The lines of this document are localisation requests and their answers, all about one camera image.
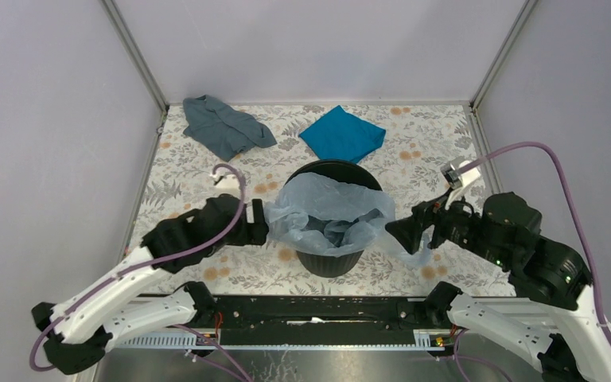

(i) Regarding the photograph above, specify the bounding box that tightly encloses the white slotted cable duct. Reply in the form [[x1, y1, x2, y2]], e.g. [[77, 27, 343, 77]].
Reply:
[[117, 324, 447, 352]]

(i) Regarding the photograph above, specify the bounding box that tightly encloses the light blue trash bag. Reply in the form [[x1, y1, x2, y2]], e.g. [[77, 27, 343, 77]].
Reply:
[[264, 173, 432, 267]]

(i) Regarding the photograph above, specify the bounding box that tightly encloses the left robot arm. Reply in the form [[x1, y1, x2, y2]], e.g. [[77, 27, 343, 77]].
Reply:
[[29, 193, 268, 375]]

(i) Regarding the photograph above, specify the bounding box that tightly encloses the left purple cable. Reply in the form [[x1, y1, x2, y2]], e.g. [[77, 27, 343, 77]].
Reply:
[[29, 163, 247, 373]]

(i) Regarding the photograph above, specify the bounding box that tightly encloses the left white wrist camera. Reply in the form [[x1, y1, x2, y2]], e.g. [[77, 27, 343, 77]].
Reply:
[[212, 173, 240, 193]]

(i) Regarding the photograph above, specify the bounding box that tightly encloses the black ribbed trash bin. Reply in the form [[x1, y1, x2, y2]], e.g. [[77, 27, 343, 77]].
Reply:
[[285, 159, 382, 278]]

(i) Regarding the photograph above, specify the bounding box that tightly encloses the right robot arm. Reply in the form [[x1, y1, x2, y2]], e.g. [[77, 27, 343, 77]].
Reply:
[[385, 193, 611, 381]]

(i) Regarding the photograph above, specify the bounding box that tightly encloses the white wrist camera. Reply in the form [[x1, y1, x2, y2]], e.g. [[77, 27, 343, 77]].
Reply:
[[212, 173, 240, 193], [441, 157, 482, 209]]

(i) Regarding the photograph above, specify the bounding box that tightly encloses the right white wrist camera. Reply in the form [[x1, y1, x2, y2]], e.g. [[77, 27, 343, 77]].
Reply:
[[441, 157, 482, 209]]

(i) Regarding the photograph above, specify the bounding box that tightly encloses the bright blue cloth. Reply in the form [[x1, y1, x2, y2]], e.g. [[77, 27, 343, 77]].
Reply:
[[299, 106, 386, 164]]

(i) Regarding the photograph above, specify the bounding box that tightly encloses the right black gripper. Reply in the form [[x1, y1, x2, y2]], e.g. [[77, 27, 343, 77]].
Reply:
[[382, 181, 510, 265]]

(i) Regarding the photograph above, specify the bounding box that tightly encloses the grey-blue cloth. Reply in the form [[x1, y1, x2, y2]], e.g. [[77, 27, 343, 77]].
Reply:
[[182, 95, 277, 162]]

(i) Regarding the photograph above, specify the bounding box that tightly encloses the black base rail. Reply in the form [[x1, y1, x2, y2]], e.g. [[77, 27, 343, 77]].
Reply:
[[165, 281, 477, 347]]

